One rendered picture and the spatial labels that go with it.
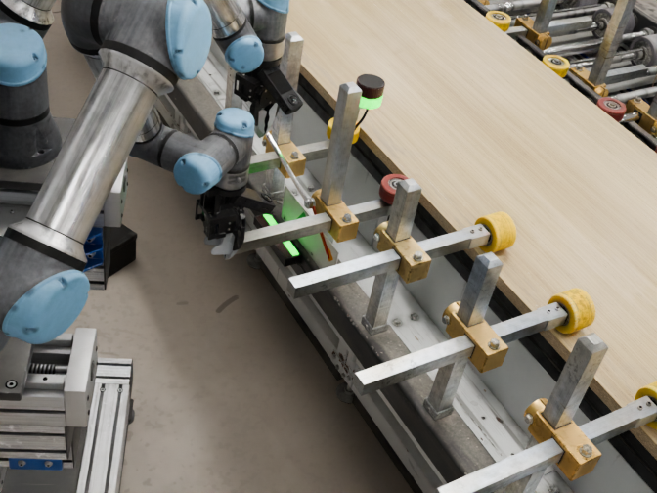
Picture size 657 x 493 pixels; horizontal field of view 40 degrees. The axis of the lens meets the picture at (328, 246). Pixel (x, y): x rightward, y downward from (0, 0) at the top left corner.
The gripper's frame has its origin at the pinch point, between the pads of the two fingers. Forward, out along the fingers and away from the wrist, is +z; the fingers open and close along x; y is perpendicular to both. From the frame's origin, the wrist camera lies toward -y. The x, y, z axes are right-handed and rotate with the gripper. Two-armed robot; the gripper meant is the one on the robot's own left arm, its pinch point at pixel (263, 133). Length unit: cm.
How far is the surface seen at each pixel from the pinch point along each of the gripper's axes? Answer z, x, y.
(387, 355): 24, 12, -52
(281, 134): 4.2, -7.9, 1.2
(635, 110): 8, -104, -50
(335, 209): 6.7, 0.9, -24.2
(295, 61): -15.6, -9.2, 0.8
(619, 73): 11, -126, -35
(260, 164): 9.0, -0.2, 0.0
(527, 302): 3, -4, -71
